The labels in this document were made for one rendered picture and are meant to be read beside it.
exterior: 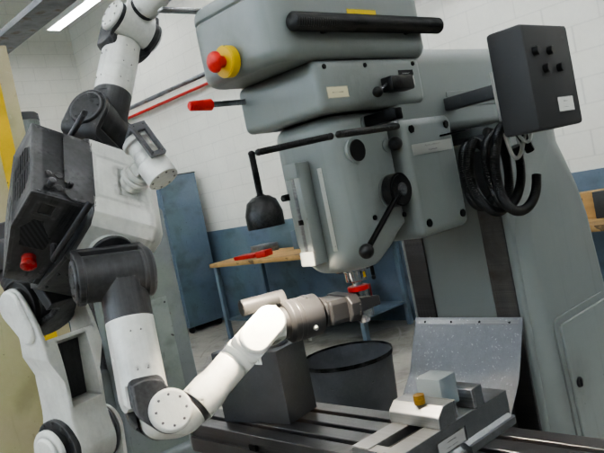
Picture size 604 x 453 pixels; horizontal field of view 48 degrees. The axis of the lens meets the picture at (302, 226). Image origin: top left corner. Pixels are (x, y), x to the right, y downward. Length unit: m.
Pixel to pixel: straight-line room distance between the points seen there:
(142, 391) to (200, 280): 7.60
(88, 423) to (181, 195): 7.17
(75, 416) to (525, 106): 1.20
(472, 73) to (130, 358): 1.04
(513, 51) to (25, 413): 2.25
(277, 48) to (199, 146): 7.75
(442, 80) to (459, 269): 0.47
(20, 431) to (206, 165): 6.39
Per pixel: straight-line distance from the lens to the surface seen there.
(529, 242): 1.71
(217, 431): 1.86
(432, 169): 1.53
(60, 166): 1.44
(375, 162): 1.42
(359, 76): 1.40
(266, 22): 1.28
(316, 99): 1.31
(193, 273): 8.78
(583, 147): 5.76
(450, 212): 1.56
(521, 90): 1.43
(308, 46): 1.30
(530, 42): 1.45
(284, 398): 1.73
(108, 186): 1.46
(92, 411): 1.75
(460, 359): 1.78
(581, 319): 1.87
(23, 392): 2.93
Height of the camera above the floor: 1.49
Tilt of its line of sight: 3 degrees down
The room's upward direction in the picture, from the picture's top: 12 degrees counter-clockwise
